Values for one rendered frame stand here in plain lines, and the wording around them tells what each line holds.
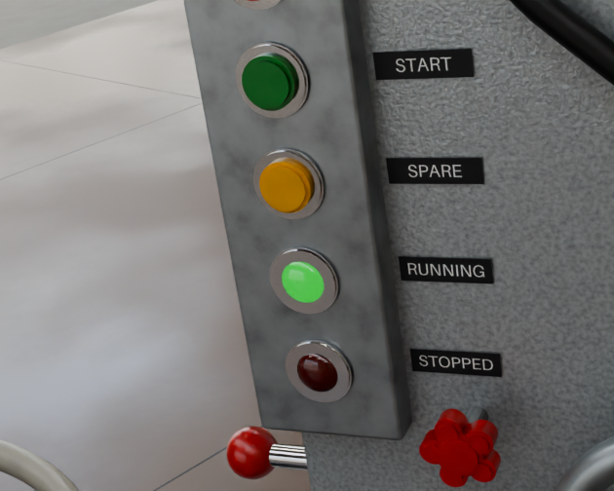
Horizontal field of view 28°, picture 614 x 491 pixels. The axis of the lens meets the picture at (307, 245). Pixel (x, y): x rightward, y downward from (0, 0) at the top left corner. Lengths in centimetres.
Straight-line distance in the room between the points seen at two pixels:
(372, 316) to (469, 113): 11
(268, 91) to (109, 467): 251
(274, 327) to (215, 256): 344
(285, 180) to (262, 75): 5
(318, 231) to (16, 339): 323
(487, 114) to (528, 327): 11
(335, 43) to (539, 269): 14
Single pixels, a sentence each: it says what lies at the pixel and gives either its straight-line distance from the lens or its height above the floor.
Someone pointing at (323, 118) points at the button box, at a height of 140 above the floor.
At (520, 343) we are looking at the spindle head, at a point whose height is 128.
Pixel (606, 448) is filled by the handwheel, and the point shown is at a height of 126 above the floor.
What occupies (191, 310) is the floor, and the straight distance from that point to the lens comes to 371.
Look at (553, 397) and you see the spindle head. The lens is 61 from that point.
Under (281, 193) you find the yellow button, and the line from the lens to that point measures 58.
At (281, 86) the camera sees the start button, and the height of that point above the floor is 142.
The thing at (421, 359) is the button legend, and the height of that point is 127.
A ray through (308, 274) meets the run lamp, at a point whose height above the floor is 133.
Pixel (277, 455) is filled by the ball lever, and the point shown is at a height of 118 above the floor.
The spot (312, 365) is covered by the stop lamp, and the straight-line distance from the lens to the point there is 62.
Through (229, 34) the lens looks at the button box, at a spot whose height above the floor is 144.
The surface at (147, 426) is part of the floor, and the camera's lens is 316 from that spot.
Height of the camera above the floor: 157
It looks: 23 degrees down
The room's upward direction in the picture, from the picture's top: 9 degrees counter-clockwise
